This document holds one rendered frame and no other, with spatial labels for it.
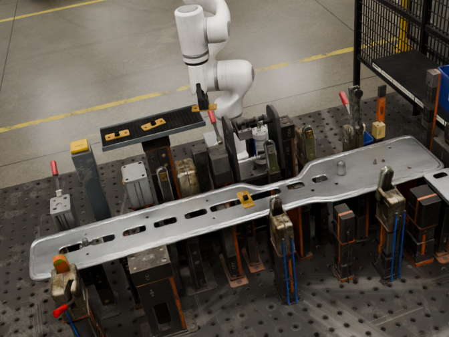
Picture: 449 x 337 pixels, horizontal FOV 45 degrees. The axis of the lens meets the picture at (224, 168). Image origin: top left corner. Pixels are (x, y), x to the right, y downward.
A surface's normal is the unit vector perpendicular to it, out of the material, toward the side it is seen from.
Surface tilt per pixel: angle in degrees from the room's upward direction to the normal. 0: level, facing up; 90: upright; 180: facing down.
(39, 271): 0
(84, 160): 90
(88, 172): 90
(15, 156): 0
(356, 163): 0
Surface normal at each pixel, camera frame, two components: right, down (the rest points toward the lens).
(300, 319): -0.12, -0.80
